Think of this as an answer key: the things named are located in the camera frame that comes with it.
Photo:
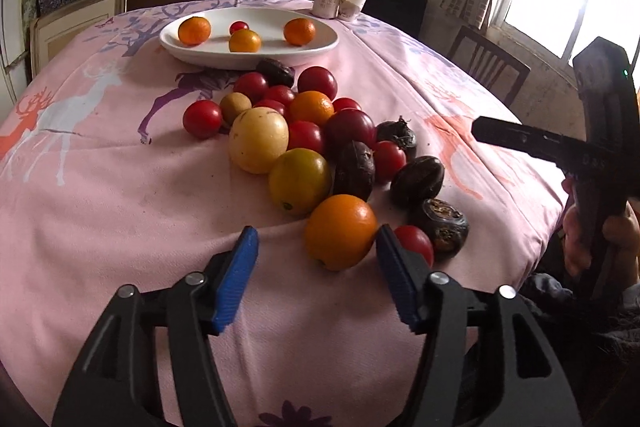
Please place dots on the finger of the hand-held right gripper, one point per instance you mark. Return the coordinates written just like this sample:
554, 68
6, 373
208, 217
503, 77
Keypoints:
515, 137

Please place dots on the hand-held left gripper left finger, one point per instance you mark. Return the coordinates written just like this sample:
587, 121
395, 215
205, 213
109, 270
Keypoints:
235, 277

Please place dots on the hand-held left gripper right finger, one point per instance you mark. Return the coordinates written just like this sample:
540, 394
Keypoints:
395, 277

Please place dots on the large orange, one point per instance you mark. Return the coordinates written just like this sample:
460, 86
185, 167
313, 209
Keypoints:
340, 231

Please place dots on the dark purple passion fruit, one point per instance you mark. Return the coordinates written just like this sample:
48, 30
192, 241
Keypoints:
354, 169
417, 181

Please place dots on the yellow-green orange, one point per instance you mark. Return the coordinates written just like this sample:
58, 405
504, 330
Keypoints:
299, 181

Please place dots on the large pale yellow fruit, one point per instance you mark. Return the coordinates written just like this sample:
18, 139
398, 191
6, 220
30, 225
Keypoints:
258, 139

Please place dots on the dark red plum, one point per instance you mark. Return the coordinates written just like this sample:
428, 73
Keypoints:
350, 129

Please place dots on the small brownish-yellow fruit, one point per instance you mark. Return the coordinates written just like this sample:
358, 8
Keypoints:
234, 107

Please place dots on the orange mandarin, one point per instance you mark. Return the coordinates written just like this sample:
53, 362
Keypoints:
311, 108
194, 30
299, 31

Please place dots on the yellow-orange mandarin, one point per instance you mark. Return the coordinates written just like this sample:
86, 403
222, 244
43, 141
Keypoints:
245, 42

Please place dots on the white oval plate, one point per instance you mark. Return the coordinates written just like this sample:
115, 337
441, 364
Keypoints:
220, 19

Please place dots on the person's right hand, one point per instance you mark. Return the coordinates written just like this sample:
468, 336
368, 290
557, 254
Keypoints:
575, 242

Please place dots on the dark wooden chair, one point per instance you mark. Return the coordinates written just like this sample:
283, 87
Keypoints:
500, 52

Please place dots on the pink deer print tablecloth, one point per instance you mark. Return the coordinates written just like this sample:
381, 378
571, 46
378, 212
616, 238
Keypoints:
125, 207

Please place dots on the white paper cup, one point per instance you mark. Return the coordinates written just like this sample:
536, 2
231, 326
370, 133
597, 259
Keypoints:
352, 4

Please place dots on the white drink can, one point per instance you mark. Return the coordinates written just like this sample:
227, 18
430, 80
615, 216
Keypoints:
325, 1

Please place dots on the light wooden framed panel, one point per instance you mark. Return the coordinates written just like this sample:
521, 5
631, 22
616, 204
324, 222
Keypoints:
75, 22

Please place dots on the white cabinet door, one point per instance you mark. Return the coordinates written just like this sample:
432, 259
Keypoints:
10, 32

